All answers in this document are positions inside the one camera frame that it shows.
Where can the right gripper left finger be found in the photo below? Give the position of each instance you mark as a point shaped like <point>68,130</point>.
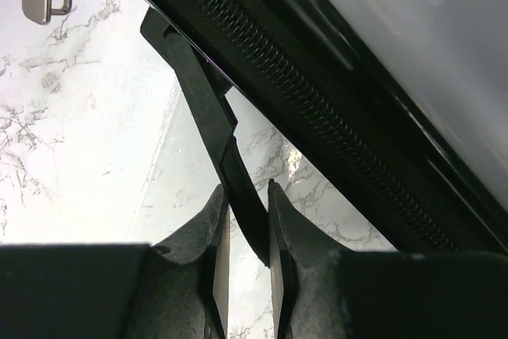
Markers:
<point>177,288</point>

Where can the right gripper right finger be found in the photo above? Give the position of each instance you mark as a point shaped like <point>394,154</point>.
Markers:
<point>322,289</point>

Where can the white suitcase with dark lining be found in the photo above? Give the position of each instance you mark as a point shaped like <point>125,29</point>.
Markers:
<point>344,108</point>

